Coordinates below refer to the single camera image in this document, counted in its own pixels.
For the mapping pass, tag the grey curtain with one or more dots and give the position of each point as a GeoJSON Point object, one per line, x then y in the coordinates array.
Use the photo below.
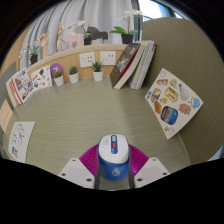
{"type": "Point", "coordinates": [96, 13]}

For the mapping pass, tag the dark horse figure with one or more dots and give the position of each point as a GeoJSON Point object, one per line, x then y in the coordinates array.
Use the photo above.
{"type": "Point", "coordinates": [98, 34]}

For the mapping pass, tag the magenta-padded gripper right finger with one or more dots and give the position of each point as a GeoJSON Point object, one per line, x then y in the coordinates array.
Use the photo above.
{"type": "Point", "coordinates": [151, 170]}

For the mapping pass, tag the black book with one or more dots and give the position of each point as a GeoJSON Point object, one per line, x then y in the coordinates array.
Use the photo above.
{"type": "Point", "coordinates": [125, 65]}

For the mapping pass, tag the dark-framed window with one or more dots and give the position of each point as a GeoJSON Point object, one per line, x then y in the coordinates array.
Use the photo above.
{"type": "Point", "coordinates": [150, 8]}

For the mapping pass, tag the red and white magazine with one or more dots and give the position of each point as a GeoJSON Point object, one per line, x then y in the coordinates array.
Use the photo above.
{"type": "Point", "coordinates": [21, 86]}

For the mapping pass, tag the wooden artist mannequin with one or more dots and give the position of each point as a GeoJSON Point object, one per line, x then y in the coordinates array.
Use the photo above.
{"type": "Point", "coordinates": [60, 35]}

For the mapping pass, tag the blue and white computer mouse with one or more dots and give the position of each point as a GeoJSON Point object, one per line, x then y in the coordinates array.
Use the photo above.
{"type": "Point", "coordinates": [113, 156]}

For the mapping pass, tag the colourful sticker sheet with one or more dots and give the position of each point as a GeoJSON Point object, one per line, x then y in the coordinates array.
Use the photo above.
{"type": "Point", "coordinates": [173, 103]}

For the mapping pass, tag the white picture sticker sheet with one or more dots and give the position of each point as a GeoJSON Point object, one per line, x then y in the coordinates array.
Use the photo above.
{"type": "Point", "coordinates": [41, 78]}

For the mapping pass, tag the white wall socket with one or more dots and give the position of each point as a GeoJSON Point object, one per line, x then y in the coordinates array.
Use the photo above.
{"type": "Point", "coordinates": [108, 58]}
{"type": "Point", "coordinates": [87, 60]}

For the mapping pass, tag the small plant in white pot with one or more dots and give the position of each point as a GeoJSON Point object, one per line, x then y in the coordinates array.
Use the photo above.
{"type": "Point", "coordinates": [73, 78]}
{"type": "Point", "coordinates": [98, 75]}
{"type": "Point", "coordinates": [59, 80]}

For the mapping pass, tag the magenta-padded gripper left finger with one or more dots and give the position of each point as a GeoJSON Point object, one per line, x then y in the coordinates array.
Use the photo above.
{"type": "Point", "coordinates": [75, 170]}

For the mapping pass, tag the white cartoon-print mouse pad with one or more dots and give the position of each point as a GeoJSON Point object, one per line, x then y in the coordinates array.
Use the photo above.
{"type": "Point", "coordinates": [21, 141]}

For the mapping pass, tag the purple round number sign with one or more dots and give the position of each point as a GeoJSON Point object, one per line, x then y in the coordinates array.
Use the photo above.
{"type": "Point", "coordinates": [56, 67]}

